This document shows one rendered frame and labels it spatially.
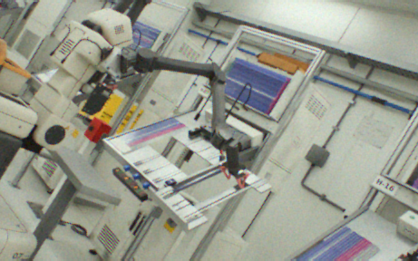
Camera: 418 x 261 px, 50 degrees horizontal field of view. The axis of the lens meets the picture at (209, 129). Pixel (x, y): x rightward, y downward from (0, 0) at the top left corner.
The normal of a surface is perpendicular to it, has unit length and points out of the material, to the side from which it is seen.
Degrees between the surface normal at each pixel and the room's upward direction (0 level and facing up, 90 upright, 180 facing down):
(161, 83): 90
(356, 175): 90
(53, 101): 82
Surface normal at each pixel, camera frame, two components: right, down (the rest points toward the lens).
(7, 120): 0.66, 0.41
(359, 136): -0.61, -0.37
